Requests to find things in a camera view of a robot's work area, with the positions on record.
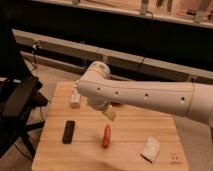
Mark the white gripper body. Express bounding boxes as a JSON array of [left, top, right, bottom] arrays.
[[87, 98, 110, 111]]

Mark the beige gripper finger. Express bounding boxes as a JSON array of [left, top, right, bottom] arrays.
[[103, 106, 116, 121]]

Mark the black eraser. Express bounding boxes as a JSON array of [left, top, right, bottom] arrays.
[[62, 120, 75, 144]]

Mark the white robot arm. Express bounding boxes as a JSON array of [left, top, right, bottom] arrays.
[[77, 61, 213, 128]]

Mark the orange carrot toy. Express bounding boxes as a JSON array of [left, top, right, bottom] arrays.
[[102, 125, 111, 148]]

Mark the white bottle toy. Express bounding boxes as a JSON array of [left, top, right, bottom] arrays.
[[70, 89, 81, 108]]

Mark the black stand left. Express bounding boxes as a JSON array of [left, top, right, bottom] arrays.
[[0, 19, 48, 158]]

